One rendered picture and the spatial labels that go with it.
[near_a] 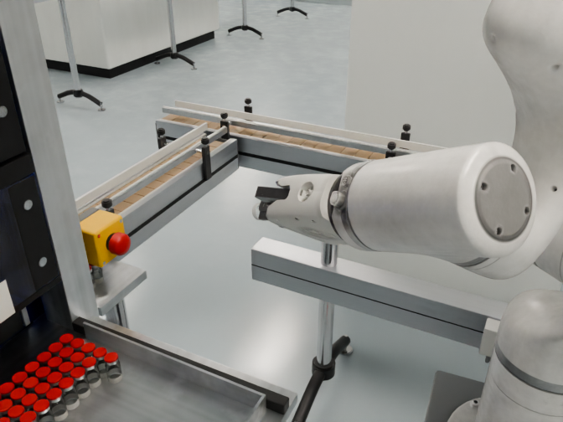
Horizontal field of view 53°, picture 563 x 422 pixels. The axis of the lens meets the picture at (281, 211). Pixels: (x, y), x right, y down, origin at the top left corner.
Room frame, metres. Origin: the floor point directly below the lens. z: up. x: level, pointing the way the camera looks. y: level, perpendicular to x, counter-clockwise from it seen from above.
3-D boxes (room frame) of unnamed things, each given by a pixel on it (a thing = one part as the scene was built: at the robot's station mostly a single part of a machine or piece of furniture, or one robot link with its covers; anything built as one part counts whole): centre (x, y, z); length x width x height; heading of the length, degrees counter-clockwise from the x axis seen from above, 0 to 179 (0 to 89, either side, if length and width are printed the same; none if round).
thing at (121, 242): (0.82, 0.29, 0.99); 0.04 x 0.04 x 0.04; 64
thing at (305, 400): (1.40, -0.14, 0.07); 0.50 x 0.08 x 0.14; 154
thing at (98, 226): (0.84, 0.33, 1.00); 0.08 x 0.07 x 0.07; 64
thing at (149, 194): (1.16, 0.33, 0.92); 0.69 x 0.15 x 0.16; 154
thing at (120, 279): (0.88, 0.36, 0.87); 0.14 x 0.13 x 0.02; 64
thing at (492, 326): (1.10, -0.59, 0.50); 0.12 x 0.05 x 0.09; 64
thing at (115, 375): (0.62, 0.25, 0.90); 0.02 x 0.02 x 0.05
